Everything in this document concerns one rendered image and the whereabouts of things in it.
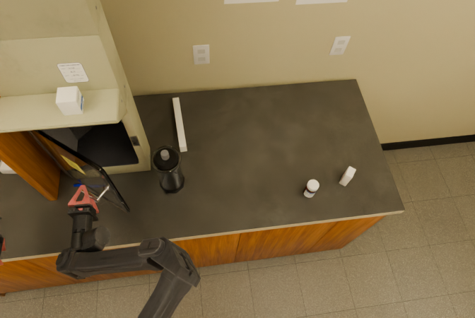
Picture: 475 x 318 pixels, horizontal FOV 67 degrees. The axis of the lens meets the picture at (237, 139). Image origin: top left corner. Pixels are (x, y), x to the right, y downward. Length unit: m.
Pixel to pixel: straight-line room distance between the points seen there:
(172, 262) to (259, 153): 0.85
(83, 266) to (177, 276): 0.37
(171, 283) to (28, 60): 0.64
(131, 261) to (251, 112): 0.97
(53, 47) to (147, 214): 0.77
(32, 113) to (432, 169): 2.64
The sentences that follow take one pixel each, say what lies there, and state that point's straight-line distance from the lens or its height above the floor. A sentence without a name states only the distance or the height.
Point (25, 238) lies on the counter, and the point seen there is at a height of 0.94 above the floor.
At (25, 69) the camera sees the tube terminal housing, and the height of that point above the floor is 1.61.
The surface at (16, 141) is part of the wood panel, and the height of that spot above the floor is 1.30.
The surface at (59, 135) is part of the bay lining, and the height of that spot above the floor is 1.19.
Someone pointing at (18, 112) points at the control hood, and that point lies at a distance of 1.13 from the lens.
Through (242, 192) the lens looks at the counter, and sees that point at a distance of 1.51.
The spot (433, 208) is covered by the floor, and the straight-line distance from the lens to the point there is 2.90.
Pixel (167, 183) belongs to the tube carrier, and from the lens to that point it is 1.42.
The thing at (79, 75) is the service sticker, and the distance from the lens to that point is 1.06.
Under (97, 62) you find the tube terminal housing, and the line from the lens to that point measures 1.01.
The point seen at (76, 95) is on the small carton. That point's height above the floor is 1.57.
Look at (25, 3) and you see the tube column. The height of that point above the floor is 1.81.
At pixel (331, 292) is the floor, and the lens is 2.46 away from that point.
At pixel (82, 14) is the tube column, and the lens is 0.90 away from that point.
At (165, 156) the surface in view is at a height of 1.21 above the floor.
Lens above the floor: 2.34
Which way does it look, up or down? 60 degrees down
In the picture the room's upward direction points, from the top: 6 degrees clockwise
